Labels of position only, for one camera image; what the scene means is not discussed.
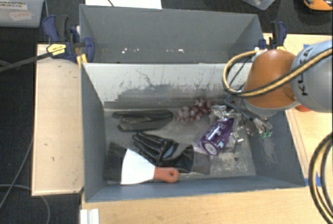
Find black glove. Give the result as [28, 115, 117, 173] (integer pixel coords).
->
[132, 131, 195, 174]

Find white brush with orange handle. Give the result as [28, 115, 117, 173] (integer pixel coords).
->
[103, 141, 181, 186]

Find pale wood board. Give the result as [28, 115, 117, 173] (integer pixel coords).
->
[31, 44, 84, 196]

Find grey metal bin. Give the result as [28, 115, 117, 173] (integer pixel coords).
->
[79, 4, 306, 203]

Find purple toy grapes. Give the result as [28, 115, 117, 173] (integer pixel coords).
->
[176, 99, 217, 124]

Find black stapler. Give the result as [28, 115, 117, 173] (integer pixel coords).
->
[111, 109, 174, 133]

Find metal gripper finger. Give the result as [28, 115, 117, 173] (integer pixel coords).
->
[228, 131, 246, 152]
[211, 104, 231, 120]

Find purple can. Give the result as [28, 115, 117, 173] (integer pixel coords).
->
[199, 117, 235, 156]

